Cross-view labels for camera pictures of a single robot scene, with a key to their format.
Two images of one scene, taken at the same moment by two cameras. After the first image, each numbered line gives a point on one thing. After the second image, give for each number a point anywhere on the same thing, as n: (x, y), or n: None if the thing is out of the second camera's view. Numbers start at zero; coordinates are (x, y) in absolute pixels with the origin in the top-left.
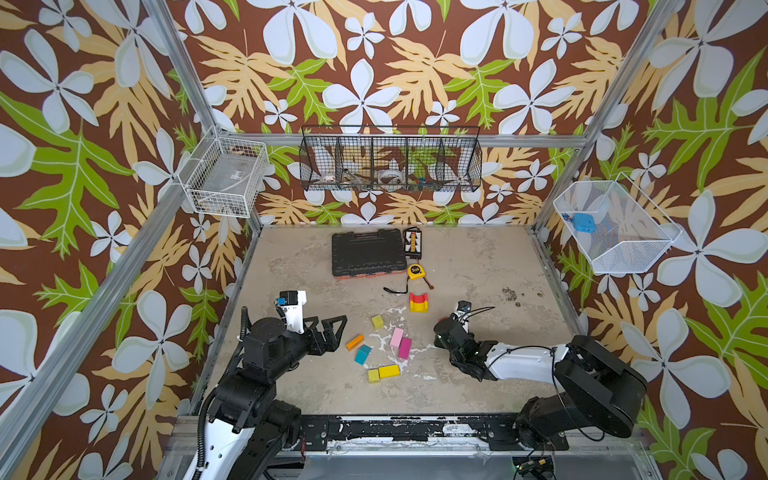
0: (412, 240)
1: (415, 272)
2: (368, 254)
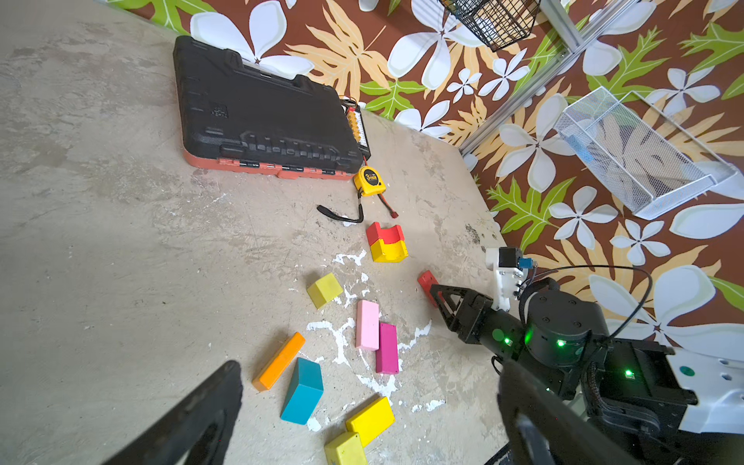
0: (354, 115)
1: (369, 181)
2: (233, 114)
